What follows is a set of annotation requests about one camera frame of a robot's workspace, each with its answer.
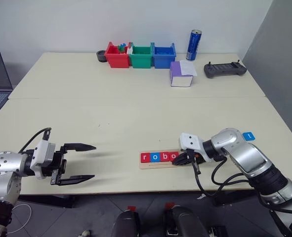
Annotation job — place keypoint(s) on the red letter tile r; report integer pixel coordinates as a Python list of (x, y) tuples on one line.
[(145, 157)]

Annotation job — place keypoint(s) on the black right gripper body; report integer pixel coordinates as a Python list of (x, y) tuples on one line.
[(197, 160)]

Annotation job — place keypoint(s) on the green plastic bin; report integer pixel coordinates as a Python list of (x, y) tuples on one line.
[(140, 62)]

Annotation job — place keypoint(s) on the blue plastic bin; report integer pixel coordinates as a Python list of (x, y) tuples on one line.
[(163, 62)]

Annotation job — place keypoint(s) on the wooden letter tray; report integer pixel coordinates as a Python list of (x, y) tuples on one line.
[(155, 166)]

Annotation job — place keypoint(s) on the green toy brick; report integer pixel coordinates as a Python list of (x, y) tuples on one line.
[(121, 49)]

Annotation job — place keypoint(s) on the blue toy brick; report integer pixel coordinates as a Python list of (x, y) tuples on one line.
[(123, 45)]

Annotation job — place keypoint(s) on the white paper sheet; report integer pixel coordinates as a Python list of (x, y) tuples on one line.
[(187, 67)]

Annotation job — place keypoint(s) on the purple white box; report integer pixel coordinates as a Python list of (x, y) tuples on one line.
[(175, 71)]

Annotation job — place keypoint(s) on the dark grey round bowl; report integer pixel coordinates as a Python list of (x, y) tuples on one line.
[(100, 57)]

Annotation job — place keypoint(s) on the dark rounded shape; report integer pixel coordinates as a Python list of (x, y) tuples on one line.
[(185, 222), (124, 224)]

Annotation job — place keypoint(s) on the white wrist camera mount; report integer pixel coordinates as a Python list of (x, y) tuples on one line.
[(43, 151), (191, 142)]

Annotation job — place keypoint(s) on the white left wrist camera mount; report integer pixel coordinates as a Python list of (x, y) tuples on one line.
[(43, 151)]

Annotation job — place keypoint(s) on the blue letter tile o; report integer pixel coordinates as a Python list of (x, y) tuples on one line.
[(154, 157)]

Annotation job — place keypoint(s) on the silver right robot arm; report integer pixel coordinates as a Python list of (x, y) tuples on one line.
[(247, 153)]

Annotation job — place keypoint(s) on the red letter tile b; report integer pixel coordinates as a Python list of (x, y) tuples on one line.
[(164, 157)]

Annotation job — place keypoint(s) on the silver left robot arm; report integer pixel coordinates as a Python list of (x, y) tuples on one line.
[(2, 165)]

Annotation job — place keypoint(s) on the blue drink can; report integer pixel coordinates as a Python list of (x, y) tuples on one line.
[(193, 45)]

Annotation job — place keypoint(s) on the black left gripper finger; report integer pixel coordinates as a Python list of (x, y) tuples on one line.
[(76, 179), (79, 147)]

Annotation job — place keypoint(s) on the grey handheld controller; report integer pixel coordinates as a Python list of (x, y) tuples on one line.
[(224, 70)]

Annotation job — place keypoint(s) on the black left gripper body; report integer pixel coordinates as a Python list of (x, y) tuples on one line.
[(58, 160)]

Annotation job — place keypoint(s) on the blue letter tile t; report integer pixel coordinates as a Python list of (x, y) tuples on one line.
[(249, 136)]

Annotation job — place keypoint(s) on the white paper scrap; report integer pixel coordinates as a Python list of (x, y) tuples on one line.
[(201, 196)]

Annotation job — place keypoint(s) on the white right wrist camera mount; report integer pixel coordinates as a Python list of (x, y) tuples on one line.
[(191, 142)]

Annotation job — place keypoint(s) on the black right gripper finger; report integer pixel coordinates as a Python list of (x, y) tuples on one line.
[(184, 156), (181, 162)]

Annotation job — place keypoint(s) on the red plastic bin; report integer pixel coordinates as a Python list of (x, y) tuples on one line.
[(117, 61)]

